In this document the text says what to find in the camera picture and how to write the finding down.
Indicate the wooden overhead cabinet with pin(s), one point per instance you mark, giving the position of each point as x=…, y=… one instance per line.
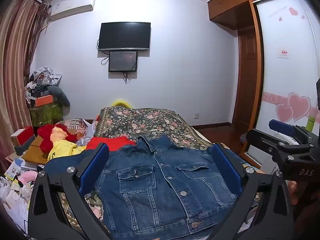
x=240, y=2

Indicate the white air conditioner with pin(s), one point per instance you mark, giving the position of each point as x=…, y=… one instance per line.
x=72, y=6

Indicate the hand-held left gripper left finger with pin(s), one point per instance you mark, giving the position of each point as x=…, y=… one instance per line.
x=96, y=165

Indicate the black wall television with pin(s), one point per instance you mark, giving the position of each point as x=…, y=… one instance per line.
x=124, y=36

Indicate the white plastic bag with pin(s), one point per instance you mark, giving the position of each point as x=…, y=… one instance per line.
x=87, y=130

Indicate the red and white box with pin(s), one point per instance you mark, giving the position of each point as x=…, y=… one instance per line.
x=22, y=137

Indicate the striped brown curtain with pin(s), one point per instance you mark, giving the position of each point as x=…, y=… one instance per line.
x=17, y=67

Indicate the blue denim jacket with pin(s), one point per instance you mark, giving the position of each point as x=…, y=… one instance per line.
x=160, y=180

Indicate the green bottle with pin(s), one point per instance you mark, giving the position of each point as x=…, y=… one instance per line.
x=311, y=123

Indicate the orange box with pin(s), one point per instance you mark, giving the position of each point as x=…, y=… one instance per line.
x=43, y=100

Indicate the green storage box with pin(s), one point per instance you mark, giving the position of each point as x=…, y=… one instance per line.
x=46, y=113

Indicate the wooden wardrobe with heart door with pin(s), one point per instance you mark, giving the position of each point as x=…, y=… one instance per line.
x=282, y=80

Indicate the yellow plush toy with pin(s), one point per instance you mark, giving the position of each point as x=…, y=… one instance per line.
x=121, y=103

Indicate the grey patterned bag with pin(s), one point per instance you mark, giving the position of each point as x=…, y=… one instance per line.
x=46, y=76

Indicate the person's right hand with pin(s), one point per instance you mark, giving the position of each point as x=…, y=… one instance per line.
x=292, y=191

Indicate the pink soft toy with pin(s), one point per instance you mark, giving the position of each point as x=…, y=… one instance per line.
x=26, y=176

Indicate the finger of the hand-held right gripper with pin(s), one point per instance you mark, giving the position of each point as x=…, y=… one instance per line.
x=265, y=141
x=281, y=127

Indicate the red garment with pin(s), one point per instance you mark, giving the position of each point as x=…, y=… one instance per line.
x=108, y=142

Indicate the brown wooden door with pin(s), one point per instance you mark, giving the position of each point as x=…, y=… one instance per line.
x=247, y=85

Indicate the red plush toy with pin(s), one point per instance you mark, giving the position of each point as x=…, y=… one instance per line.
x=51, y=136

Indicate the small black wall monitor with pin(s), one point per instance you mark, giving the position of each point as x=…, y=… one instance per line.
x=123, y=61

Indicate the yellow garment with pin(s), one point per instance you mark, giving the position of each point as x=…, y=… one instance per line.
x=61, y=148

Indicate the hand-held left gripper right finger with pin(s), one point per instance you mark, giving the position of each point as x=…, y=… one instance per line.
x=227, y=165

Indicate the dark grey cushion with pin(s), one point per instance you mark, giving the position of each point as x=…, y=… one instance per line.
x=58, y=95

